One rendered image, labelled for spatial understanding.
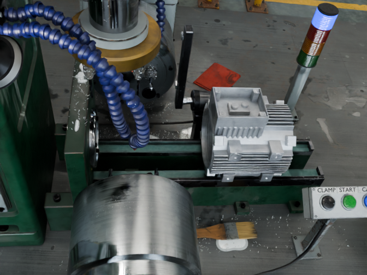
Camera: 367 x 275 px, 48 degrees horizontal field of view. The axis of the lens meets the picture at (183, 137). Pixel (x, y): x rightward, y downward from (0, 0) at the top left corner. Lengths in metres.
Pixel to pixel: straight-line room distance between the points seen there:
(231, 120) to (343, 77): 0.88
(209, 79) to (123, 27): 0.81
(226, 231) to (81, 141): 0.49
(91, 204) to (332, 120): 1.01
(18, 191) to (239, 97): 0.55
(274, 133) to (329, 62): 0.83
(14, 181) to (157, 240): 0.33
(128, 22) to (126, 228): 0.36
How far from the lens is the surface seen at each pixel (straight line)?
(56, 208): 1.06
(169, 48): 1.15
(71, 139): 0.88
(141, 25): 0.80
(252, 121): 0.97
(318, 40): 1.29
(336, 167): 1.42
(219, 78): 1.55
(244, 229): 1.18
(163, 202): 0.77
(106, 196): 0.78
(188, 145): 1.17
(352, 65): 1.85
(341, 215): 0.99
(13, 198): 0.96
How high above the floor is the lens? 1.81
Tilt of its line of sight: 49 degrees down
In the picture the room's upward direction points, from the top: 9 degrees clockwise
